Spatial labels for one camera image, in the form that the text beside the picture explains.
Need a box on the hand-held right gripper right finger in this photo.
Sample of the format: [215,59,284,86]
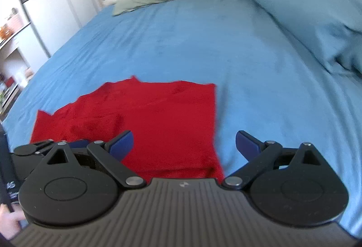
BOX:
[221,130,326,190]

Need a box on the red knitted garment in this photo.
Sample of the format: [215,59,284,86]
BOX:
[30,75,226,183]

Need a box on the person's left hand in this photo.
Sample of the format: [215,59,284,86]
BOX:
[0,203,25,237]

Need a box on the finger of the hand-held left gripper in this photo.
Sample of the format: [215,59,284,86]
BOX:
[13,139,89,156]

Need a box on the white shelf unit with clutter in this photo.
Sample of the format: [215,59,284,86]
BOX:
[0,0,37,120]

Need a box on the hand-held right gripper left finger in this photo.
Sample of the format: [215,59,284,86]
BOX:
[33,130,147,188]

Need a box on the blue duvet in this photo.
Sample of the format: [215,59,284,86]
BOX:
[233,0,362,76]

